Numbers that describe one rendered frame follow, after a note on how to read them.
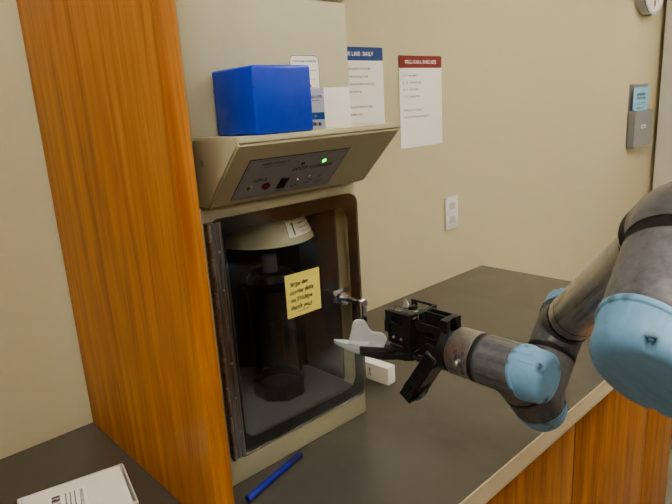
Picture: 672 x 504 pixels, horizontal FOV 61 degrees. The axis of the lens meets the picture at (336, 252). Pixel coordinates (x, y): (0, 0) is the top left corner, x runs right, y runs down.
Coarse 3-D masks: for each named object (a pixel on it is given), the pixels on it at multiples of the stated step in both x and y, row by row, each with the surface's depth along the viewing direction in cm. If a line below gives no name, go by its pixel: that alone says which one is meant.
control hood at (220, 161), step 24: (216, 144) 77; (240, 144) 74; (264, 144) 76; (288, 144) 79; (312, 144) 83; (336, 144) 87; (360, 144) 91; (384, 144) 96; (216, 168) 78; (240, 168) 78; (360, 168) 98; (216, 192) 80; (288, 192) 91
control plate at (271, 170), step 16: (256, 160) 78; (272, 160) 80; (288, 160) 83; (304, 160) 85; (320, 160) 88; (336, 160) 91; (256, 176) 81; (272, 176) 84; (288, 176) 86; (304, 176) 89; (240, 192) 83; (256, 192) 85; (272, 192) 88
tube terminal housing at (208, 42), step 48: (192, 0) 78; (240, 0) 83; (288, 0) 89; (192, 48) 79; (240, 48) 85; (288, 48) 90; (336, 48) 97; (192, 96) 80; (192, 144) 81; (336, 192) 102; (240, 480) 96
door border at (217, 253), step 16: (224, 256) 86; (224, 272) 87; (224, 288) 87; (224, 304) 88; (224, 320) 88; (224, 336) 88; (224, 352) 88; (224, 384) 90; (240, 416) 93; (240, 432) 93; (240, 448) 94
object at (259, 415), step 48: (240, 240) 88; (288, 240) 94; (336, 240) 102; (240, 288) 89; (336, 288) 104; (240, 336) 90; (288, 336) 97; (336, 336) 105; (240, 384) 92; (288, 384) 99; (336, 384) 107; (288, 432) 100
